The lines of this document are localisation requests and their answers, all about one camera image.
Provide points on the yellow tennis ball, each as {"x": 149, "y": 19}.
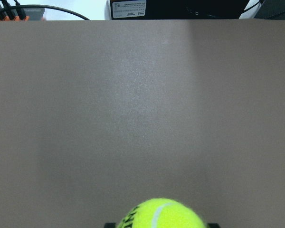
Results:
{"x": 161, "y": 213}

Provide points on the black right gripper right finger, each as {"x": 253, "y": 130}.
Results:
{"x": 213, "y": 225}

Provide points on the black power box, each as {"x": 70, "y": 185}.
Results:
{"x": 174, "y": 9}

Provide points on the orange black usb hub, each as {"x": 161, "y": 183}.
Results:
{"x": 23, "y": 14}

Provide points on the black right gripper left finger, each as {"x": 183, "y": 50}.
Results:
{"x": 110, "y": 225}

